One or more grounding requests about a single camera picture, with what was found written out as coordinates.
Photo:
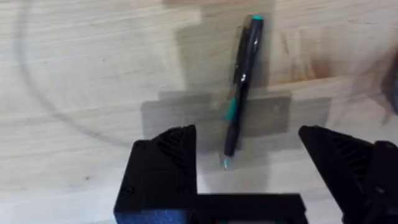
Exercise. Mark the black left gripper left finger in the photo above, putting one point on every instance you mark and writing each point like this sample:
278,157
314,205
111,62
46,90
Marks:
161,168

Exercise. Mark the black pen with teal accents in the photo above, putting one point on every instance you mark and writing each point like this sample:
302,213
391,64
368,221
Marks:
242,84

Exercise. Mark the grey soft zip bag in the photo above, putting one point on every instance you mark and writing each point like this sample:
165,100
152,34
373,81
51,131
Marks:
392,90

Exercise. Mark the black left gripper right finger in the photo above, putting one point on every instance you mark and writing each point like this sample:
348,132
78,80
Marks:
351,168

